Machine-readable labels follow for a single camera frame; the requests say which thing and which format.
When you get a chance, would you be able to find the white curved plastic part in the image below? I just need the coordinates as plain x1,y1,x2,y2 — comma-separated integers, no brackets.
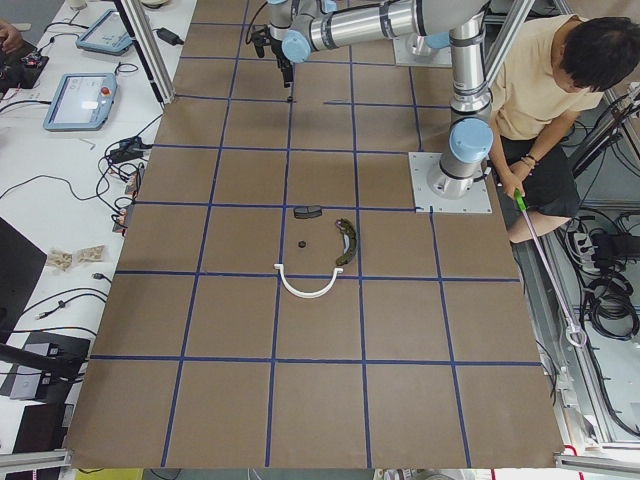
272,261,346,301

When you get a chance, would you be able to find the aluminium frame post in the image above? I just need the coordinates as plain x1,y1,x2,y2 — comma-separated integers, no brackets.
114,0,175,105

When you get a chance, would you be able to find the blue teach pendant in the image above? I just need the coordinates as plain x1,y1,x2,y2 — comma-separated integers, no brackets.
75,9,132,56
43,72,118,132

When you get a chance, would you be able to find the black power adapter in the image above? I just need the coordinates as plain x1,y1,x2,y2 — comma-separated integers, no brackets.
154,27,184,46

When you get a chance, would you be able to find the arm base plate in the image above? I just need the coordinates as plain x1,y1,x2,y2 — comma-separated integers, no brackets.
408,152,492,215
393,34,452,68

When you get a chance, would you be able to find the black brake pad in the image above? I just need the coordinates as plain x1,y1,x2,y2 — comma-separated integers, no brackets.
293,205,323,220

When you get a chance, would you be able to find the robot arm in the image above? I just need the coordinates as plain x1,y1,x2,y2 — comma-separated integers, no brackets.
268,0,493,199
248,1,449,87

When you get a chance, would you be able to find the olive green brake shoe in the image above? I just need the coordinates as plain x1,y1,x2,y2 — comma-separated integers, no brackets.
335,218,359,267

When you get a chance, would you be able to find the person in beige shirt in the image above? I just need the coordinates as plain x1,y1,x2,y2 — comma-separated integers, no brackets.
489,15,639,244

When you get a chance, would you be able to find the green handled grabber stick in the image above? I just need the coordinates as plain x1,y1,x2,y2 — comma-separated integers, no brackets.
514,189,588,348

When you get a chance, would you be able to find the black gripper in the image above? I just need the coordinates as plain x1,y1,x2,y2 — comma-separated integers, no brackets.
268,23,293,88

